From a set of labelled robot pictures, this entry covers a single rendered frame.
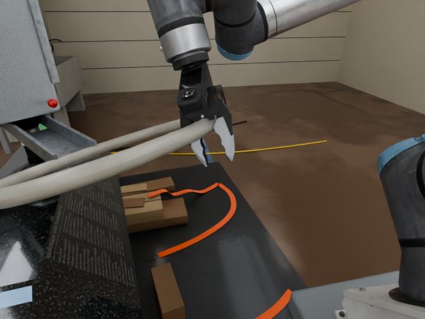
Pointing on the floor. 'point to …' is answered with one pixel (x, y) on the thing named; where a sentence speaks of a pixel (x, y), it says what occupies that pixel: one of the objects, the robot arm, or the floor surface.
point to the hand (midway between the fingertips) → (216, 159)
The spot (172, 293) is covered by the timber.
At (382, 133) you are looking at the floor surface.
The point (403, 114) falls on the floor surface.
